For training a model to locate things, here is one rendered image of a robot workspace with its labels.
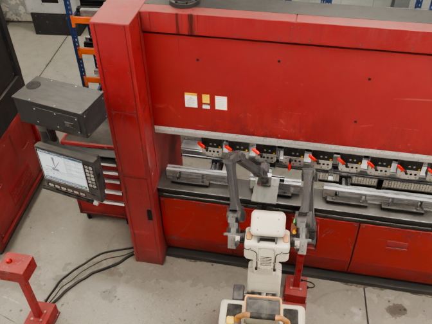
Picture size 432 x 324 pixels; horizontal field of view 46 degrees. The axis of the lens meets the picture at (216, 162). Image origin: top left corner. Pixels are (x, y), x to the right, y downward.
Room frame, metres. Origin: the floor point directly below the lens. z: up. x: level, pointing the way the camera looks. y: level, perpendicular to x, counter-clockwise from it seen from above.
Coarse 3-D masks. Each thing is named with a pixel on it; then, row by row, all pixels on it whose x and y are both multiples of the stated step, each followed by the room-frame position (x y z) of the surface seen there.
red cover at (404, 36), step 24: (144, 24) 2.92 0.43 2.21; (168, 24) 2.89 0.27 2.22; (192, 24) 2.86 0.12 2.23; (216, 24) 2.83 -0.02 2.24; (240, 24) 2.80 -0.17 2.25; (264, 24) 2.77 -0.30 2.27; (288, 24) 2.74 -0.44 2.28; (312, 24) 2.71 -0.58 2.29; (336, 24) 2.68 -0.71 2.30; (360, 24) 2.67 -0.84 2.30; (384, 24) 2.67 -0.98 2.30; (408, 24) 2.66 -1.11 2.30; (384, 48) 2.62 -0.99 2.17; (408, 48) 2.59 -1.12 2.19
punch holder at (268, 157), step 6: (258, 144) 2.78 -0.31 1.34; (264, 144) 2.78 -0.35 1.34; (258, 150) 2.78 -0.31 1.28; (264, 150) 2.77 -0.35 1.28; (270, 150) 2.76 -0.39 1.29; (276, 150) 2.79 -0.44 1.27; (258, 156) 2.78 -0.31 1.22; (264, 156) 2.77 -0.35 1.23; (270, 156) 2.76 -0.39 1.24; (270, 162) 2.76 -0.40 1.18
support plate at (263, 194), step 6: (276, 180) 2.76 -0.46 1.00; (258, 186) 2.69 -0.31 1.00; (264, 186) 2.69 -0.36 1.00; (276, 186) 2.69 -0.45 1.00; (258, 192) 2.63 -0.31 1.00; (264, 192) 2.63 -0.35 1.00; (270, 192) 2.63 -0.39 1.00; (276, 192) 2.63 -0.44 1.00; (252, 198) 2.57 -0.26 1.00; (258, 198) 2.57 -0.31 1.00; (264, 198) 2.57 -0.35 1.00; (270, 198) 2.57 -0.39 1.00; (276, 198) 2.57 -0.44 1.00
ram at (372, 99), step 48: (192, 48) 2.88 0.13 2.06; (240, 48) 2.81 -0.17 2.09; (288, 48) 2.75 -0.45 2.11; (336, 48) 2.69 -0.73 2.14; (240, 96) 2.81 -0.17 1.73; (288, 96) 2.75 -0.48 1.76; (336, 96) 2.68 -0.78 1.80; (384, 96) 2.62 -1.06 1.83; (288, 144) 2.74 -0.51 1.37; (336, 144) 2.67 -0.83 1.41; (384, 144) 2.61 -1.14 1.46
